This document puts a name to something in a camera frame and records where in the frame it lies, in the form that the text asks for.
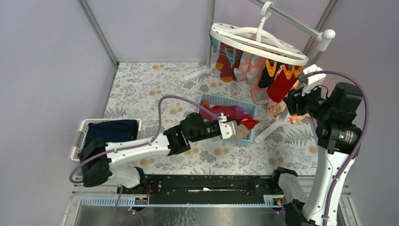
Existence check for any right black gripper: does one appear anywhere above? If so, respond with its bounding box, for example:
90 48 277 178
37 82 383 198
282 80 334 121

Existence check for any red beige sock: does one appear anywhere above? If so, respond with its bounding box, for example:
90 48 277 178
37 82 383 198
231 113 260 142

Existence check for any white clip hanger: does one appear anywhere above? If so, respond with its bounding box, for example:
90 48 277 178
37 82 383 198
209 1 309 66

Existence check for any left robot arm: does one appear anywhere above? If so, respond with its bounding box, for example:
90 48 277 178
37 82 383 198
78 113 227 194

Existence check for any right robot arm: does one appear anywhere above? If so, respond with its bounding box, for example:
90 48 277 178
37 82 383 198
270 82 363 226

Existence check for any orange floral cloth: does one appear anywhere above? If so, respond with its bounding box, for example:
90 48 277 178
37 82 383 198
266 99 310 124

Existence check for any navy christmas sock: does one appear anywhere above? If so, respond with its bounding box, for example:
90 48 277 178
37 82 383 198
258 59 282 89

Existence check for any pink sock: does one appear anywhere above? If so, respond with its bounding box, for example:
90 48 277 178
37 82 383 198
247 55 269 105
233 52 253 81

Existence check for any metal drying rack stand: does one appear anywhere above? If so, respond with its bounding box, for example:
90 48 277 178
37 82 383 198
180 0 336 144

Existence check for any purple patchwork sock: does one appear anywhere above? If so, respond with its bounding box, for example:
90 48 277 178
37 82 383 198
199 99 245 121

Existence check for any purple patterned sock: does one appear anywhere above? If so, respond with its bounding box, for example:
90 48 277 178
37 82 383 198
232 49 243 71
215 42 236 82

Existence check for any blue plastic basket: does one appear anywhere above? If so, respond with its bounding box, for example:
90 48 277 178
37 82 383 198
198 93 257 145

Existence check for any floral table mat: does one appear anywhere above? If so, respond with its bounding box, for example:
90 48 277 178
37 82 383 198
104 62 318 175

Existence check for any navy folded cloth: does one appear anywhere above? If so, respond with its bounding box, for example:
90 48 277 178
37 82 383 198
83 120 139 148

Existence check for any white plastic basket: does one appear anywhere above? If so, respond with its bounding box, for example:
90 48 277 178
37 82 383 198
71 118 143 161

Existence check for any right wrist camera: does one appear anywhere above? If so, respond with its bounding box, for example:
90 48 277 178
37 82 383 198
296 64 326 96

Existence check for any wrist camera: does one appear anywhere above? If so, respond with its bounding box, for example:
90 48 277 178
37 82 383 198
296 64 326 96
218 113 238 139

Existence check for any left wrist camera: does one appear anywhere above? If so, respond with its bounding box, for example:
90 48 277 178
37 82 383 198
218 113 238 139

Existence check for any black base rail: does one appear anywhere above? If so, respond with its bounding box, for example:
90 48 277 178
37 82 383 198
122 174 283 204

